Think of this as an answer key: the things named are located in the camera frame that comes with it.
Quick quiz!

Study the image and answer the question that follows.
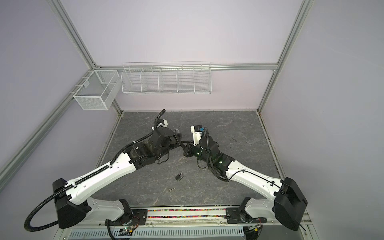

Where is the small black padlock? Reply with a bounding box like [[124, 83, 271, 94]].
[[175, 173, 184, 182]]

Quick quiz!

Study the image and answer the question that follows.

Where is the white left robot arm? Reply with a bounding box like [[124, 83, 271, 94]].
[[24, 109, 182, 232]]

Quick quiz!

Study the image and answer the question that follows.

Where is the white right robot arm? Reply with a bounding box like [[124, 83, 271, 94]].
[[184, 125, 308, 231]]

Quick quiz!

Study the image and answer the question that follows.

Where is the white mesh box basket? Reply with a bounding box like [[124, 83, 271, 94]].
[[74, 70, 122, 111]]

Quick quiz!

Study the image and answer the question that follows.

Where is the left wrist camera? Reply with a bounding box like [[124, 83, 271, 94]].
[[157, 119, 168, 128]]

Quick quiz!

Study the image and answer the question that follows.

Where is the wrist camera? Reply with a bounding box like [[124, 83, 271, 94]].
[[157, 119, 168, 128], [190, 125, 204, 146]]

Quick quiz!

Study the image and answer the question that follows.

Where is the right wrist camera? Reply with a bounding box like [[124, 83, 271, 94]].
[[190, 125, 204, 146]]

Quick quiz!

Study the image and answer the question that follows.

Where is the white wire shelf basket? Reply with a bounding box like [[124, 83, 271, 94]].
[[121, 62, 212, 94]]

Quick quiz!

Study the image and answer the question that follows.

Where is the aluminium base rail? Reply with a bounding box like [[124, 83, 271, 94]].
[[56, 202, 307, 231]]

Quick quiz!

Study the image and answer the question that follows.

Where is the white vented cable duct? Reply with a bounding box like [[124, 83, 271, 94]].
[[68, 227, 245, 240]]

